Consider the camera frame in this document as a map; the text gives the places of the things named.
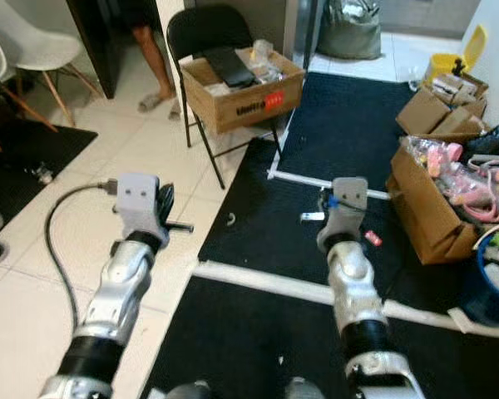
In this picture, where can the person in dark shorts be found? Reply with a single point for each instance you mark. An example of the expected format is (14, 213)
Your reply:
(154, 58)

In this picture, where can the small white trash piece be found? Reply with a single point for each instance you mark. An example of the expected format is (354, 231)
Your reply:
(309, 217)

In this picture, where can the clear plastic cup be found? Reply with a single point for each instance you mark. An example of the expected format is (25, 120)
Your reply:
(409, 75)

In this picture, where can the large open cardboard box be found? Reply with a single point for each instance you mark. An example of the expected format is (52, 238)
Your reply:
(424, 216)

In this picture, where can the printed cardboard box red sticker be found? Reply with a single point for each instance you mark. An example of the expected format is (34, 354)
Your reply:
(237, 108)

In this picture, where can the short white floor tape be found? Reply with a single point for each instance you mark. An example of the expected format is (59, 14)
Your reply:
(299, 179)

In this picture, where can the blue bucket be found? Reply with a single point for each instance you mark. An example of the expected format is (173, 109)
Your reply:
(482, 299)

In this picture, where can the yellow pedal rubbish bin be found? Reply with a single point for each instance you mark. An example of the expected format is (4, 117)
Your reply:
(476, 46)

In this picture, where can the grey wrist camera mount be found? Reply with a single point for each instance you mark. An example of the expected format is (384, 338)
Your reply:
(345, 216)
(137, 199)

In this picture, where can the plain brown cardboard box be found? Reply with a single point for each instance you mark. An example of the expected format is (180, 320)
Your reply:
(420, 116)

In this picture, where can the green woven sack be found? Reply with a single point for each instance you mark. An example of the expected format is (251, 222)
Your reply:
(349, 37)

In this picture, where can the grey slipper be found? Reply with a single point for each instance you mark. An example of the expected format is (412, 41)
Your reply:
(151, 102)

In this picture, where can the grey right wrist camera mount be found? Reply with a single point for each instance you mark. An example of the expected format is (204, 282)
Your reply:
(345, 216)

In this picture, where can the grey robot left leg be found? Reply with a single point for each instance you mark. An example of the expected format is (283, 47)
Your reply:
(190, 391)

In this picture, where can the small white curved piece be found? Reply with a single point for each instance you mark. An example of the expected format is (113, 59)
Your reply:
(231, 219)

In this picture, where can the clear plastic packaging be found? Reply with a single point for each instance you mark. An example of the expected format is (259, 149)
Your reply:
(264, 62)

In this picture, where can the black floor mat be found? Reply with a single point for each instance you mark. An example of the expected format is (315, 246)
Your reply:
(341, 125)
(249, 349)
(266, 241)
(50, 141)

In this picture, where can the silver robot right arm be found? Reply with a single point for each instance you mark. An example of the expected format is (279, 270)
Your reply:
(353, 291)

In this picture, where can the grey robot right leg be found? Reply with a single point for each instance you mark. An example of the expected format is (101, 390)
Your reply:
(304, 389)

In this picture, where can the dark wooden door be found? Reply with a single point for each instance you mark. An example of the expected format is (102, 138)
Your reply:
(96, 37)

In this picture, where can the open cardboard box with papers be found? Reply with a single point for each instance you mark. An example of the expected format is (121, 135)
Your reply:
(461, 90)

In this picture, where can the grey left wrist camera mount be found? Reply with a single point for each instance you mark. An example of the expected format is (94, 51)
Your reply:
(137, 199)

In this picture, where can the small red trash piece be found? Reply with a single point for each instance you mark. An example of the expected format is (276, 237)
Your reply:
(373, 238)

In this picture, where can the black bag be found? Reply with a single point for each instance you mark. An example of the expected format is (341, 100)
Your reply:
(495, 141)

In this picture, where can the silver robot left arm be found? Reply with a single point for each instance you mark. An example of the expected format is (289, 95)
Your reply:
(121, 291)

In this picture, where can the black folding chair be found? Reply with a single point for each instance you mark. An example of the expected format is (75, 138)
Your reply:
(204, 29)

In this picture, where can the black flat case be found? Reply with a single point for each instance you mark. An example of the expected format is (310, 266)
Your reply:
(229, 68)

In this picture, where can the pink plastic packaged items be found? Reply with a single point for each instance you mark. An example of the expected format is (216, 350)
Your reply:
(466, 187)

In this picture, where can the small crumpled white trash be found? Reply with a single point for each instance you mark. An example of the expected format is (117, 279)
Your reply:
(43, 174)

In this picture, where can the grey robot leg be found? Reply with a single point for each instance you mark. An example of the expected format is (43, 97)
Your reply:
(304, 389)
(190, 391)

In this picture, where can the grey cabinet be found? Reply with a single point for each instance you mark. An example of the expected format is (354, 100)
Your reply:
(424, 15)

